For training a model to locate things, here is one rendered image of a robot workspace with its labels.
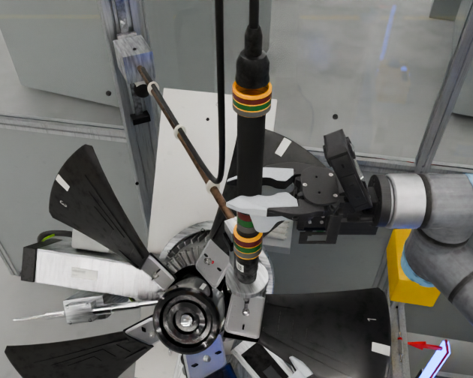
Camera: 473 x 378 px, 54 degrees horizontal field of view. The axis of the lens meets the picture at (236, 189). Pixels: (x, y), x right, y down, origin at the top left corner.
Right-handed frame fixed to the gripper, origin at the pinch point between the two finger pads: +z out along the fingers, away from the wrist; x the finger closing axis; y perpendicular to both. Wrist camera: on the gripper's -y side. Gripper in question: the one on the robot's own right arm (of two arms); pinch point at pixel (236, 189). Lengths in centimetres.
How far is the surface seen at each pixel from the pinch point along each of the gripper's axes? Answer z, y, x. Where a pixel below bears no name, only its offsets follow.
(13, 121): 77, 51, 85
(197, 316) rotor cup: 6.5, 27.8, -2.7
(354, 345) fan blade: -20.7, 32.6, -5.4
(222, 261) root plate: 2.4, 23.2, 5.5
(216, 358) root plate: 3.6, 40.6, -4.2
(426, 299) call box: -44, 49, 14
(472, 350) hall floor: -104, 150, 53
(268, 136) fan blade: -5.7, 8.4, 22.2
